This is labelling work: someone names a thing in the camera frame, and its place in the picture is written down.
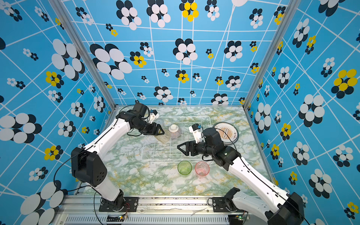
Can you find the striped ceramic bowl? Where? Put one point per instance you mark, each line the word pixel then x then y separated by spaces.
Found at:
pixel 175 131

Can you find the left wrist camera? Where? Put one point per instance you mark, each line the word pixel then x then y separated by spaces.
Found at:
pixel 153 116

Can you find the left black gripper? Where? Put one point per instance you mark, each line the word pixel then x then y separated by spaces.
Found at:
pixel 153 131

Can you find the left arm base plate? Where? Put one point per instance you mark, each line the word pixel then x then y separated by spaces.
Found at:
pixel 121 204

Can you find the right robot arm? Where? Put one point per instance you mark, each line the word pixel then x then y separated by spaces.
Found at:
pixel 273 204

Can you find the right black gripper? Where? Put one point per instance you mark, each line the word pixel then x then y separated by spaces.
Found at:
pixel 193 145

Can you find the aluminium front rail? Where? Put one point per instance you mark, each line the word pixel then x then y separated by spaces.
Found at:
pixel 161 210

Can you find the yellow drinking glass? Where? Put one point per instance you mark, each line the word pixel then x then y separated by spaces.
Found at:
pixel 165 138

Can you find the white plate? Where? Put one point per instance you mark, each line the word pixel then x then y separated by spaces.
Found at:
pixel 228 132

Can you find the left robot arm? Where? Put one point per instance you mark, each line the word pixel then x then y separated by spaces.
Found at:
pixel 87 162

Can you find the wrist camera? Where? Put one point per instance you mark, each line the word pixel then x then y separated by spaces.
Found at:
pixel 153 116
pixel 196 131

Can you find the pink drinking glass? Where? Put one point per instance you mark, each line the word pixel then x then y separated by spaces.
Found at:
pixel 202 169

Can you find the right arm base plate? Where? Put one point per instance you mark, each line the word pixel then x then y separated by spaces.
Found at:
pixel 221 204

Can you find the green drinking glass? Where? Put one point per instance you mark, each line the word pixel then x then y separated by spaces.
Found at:
pixel 184 167

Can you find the clear drinking glass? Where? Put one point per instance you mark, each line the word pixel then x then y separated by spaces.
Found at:
pixel 161 122

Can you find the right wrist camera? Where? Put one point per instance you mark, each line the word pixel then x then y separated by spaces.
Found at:
pixel 196 131

